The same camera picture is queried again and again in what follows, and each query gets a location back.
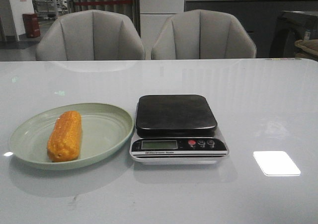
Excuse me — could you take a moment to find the right grey upholstered chair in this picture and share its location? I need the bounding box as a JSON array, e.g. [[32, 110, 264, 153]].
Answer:
[[151, 9, 257, 60]]

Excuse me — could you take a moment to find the dark washing machine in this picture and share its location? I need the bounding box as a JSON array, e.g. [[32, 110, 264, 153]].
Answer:
[[269, 11, 318, 58]]

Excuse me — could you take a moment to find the electronic kitchen scale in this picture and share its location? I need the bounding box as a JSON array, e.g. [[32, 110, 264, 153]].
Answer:
[[130, 94, 229, 165]]

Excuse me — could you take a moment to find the white drawer cabinet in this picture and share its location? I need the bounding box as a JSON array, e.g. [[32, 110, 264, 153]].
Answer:
[[139, 0, 184, 60]]

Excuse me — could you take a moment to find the red trash bin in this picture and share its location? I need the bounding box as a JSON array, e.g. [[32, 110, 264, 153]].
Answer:
[[22, 13, 41, 38]]

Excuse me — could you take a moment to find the dark grey counter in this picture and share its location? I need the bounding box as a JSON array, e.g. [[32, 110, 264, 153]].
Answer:
[[184, 0, 318, 59]]

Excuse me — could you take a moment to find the grey upholstered chair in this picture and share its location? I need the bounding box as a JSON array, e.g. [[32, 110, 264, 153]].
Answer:
[[151, 9, 257, 60], [35, 9, 145, 61]]

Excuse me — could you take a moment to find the orange corn cob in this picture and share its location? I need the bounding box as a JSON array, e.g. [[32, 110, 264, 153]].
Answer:
[[47, 111, 82, 162]]

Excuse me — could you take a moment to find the light green plate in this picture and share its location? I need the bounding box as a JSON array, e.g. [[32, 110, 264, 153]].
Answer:
[[8, 103, 134, 170]]

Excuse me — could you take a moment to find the left grey upholstered chair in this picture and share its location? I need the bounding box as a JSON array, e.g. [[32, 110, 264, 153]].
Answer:
[[35, 9, 145, 61]]

